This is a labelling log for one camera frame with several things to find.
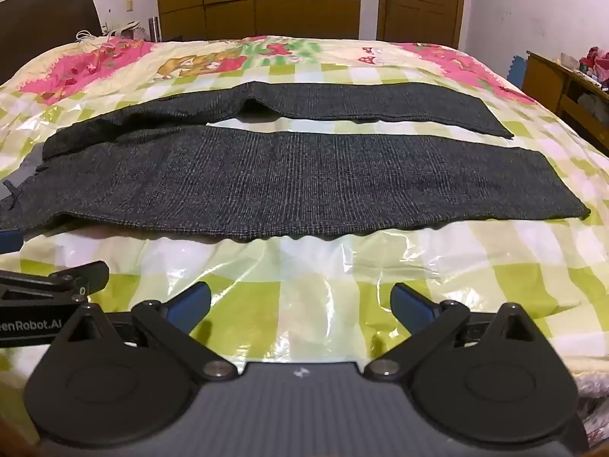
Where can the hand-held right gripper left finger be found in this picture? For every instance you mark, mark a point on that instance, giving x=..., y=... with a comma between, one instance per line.
x=189, y=305

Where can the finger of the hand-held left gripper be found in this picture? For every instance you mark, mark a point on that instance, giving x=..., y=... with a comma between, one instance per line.
x=9, y=242
x=71, y=278

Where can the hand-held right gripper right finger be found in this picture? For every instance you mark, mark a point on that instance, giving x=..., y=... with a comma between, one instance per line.
x=413, y=305

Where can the dark grey pants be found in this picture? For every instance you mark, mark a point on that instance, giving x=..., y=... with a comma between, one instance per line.
x=285, y=176

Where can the printed checked blanket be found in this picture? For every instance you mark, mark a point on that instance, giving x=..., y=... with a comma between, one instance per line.
x=309, y=285

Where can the dark brown headboard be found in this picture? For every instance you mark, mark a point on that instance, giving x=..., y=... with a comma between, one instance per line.
x=43, y=14

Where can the blue foam mat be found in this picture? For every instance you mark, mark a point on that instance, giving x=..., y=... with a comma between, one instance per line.
x=516, y=70

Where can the metal thermos bottle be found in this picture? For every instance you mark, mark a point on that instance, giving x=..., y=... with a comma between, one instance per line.
x=154, y=29

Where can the wooden side desk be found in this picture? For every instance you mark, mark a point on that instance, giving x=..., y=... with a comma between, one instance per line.
x=542, y=76

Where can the red clutter pile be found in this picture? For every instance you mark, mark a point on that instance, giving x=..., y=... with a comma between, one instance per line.
x=597, y=62

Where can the wooden door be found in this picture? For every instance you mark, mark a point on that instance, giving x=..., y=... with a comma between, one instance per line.
x=423, y=0

